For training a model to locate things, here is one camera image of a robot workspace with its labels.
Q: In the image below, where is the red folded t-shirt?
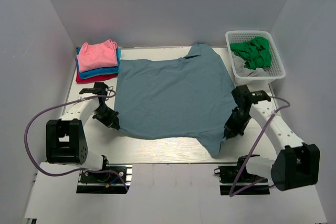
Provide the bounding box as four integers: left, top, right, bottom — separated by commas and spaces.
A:
76, 73, 118, 84

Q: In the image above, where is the pink folded t-shirt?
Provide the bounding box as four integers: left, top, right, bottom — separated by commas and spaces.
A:
77, 39, 118, 72

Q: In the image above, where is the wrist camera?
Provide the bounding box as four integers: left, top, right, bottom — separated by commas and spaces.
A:
232, 85, 271, 110
79, 82, 116, 99

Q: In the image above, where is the blue folded t-shirt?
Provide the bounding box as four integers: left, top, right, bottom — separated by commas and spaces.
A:
76, 48, 121, 80

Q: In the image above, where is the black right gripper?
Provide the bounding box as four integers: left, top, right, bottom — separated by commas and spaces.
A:
224, 109, 253, 141

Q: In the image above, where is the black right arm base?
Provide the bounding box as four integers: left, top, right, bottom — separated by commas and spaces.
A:
214, 155, 270, 196

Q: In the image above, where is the green t-shirt in basket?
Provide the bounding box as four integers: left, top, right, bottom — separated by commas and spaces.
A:
230, 36, 272, 70

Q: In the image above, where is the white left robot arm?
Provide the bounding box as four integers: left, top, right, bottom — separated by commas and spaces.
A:
46, 95, 120, 182

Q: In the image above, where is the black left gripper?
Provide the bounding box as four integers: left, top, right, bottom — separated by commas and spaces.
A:
93, 104, 120, 130

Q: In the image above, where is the grey-blue t-shirt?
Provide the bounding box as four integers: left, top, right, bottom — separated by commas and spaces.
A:
114, 43, 236, 157

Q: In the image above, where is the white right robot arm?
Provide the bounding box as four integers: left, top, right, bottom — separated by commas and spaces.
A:
224, 100, 320, 197

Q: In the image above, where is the white plastic laundry basket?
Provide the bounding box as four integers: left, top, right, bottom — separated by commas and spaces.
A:
225, 30, 286, 85

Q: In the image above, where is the grey t-shirt in basket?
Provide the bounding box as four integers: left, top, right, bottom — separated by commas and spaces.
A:
233, 55, 269, 77

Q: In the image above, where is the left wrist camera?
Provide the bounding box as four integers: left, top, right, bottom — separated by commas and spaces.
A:
79, 82, 116, 99

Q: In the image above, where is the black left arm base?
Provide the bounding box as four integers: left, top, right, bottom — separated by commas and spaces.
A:
76, 164, 133, 195

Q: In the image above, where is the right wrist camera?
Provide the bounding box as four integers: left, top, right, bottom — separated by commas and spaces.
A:
232, 85, 271, 110

